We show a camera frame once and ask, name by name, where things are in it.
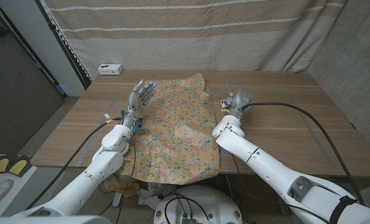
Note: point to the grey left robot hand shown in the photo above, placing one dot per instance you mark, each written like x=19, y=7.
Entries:
x=135, y=101

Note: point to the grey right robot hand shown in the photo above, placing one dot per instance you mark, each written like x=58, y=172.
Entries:
x=241, y=101

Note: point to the floral orange fabric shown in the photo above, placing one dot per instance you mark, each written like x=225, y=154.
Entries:
x=178, y=130

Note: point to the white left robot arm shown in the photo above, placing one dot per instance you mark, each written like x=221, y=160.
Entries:
x=88, y=179

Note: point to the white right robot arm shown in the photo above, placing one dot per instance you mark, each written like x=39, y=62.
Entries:
x=275, y=168

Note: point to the small white calculator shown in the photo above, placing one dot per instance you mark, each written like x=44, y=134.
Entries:
x=223, y=102

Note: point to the crumpled brown paper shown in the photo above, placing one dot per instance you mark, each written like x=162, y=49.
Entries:
x=122, y=186

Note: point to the crumpled white paper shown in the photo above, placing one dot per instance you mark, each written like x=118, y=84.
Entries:
x=149, y=199

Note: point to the white power strip box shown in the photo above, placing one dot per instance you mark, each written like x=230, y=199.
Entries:
x=110, y=69

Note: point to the beige striped curtain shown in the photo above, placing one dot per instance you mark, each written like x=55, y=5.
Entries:
x=187, y=40

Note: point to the grey table leg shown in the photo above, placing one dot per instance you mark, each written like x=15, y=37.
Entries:
x=117, y=199

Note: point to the white robot torso base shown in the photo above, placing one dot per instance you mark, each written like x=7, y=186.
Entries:
x=215, y=202

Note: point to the dark wooden door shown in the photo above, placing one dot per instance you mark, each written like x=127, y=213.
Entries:
x=16, y=93

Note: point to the black torso connector block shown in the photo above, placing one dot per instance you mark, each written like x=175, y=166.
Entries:
x=189, y=221

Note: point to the white grey floor platform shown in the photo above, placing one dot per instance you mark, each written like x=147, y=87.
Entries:
x=32, y=186

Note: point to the black metal frame post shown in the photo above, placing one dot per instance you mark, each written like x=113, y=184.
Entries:
x=74, y=62

